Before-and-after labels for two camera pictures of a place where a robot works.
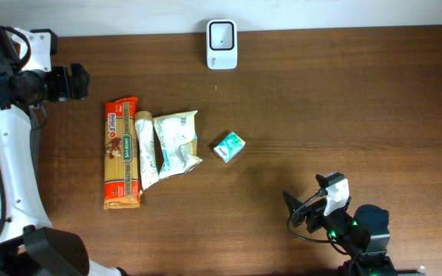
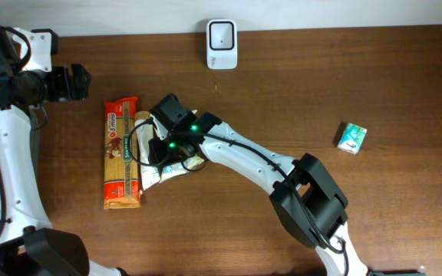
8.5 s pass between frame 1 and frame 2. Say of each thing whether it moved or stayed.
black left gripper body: stayed
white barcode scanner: stayed
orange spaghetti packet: stayed
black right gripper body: moved
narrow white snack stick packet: stayed
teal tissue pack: moved
